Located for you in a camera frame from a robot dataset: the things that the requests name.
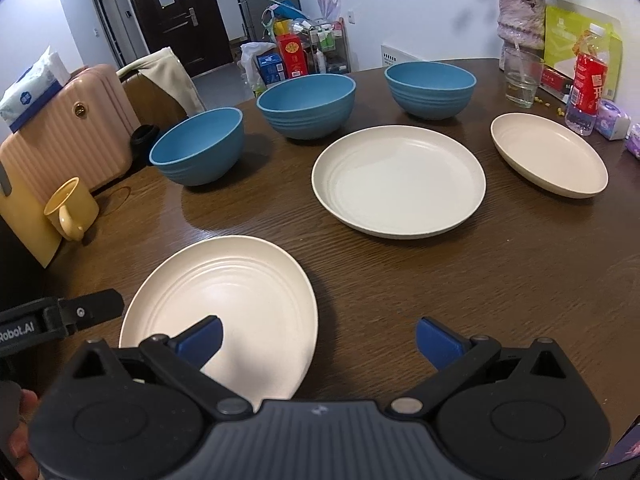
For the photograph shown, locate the blue box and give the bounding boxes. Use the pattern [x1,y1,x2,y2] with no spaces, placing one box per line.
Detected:
[256,52,288,84]

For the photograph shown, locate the pink ribbed suitcase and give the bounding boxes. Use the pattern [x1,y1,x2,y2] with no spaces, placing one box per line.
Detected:
[0,64,142,211]

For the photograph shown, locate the scattered yellow kernels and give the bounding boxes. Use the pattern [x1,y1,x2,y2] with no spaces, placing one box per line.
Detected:
[532,96,567,117]

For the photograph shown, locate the mottled pink vase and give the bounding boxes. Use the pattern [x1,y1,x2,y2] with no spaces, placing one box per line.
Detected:
[496,0,547,72]

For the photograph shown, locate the yellow mug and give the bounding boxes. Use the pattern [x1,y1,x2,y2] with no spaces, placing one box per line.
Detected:
[43,176,100,242]

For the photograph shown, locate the yellow jug with grey handle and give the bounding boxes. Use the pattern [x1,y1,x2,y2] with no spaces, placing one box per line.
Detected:
[0,160,64,269]

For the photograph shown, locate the white plastic bag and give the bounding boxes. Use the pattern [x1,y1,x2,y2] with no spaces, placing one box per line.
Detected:
[240,42,278,97]

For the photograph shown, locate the person's left hand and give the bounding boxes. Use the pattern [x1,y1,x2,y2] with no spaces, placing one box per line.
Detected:
[0,388,40,480]

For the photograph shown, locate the flat red box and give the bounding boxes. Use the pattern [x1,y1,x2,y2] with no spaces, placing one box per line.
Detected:
[539,66,576,103]

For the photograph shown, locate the blue bowl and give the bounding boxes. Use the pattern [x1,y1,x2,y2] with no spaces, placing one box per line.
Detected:
[384,61,477,121]
[256,74,357,141]
[149,108,245,187]

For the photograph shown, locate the brown chair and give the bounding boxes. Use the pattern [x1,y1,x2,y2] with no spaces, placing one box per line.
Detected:
[120,67,190,131]

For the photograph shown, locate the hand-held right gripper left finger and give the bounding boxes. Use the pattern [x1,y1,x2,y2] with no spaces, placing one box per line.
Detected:
[72,316,253,421]

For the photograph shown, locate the chair with beige cloth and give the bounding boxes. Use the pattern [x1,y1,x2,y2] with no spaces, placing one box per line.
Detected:
[116,46,207,116]

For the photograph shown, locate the white blue tissue pack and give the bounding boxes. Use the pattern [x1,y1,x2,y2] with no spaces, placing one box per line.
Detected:
[0,46,72,135]

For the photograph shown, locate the white straw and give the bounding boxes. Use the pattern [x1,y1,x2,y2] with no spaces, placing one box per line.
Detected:
[512,42,532,92]

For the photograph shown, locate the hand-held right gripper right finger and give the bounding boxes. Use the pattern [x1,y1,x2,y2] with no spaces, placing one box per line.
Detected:
[385,317,571,418]

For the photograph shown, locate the brown rubber band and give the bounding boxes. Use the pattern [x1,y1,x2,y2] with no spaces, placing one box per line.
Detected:
[101,187,133,212]

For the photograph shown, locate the drinking glass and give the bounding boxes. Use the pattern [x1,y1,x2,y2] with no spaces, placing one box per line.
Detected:
[503,47,545,109]

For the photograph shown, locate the black cylinder cup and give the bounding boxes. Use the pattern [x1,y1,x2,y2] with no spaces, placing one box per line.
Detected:
[131,125,162,163]

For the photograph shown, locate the dark brown door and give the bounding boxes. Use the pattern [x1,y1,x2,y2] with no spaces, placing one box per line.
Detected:
[123,0,232,79]

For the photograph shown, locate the cream plate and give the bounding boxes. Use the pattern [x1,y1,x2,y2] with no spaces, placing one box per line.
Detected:
[311,125,487,239]
[490,112,609,199]
[119,235,319,402]

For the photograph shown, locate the yellow-green gift bag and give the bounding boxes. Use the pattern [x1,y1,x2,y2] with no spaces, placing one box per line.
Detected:
[544,5,624,100]

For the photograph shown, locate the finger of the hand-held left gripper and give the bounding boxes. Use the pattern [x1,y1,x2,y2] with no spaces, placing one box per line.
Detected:
[42,289,125,336]

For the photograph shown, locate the red label water bottle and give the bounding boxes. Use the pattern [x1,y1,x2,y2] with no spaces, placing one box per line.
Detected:
[565,23,612,136]

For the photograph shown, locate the metal storage rack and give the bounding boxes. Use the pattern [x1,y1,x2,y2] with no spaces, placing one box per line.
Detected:
[302,17,351,76]

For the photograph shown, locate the blue fabric bag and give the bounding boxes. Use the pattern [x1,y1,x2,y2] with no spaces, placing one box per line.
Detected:
[264,0,304,22]

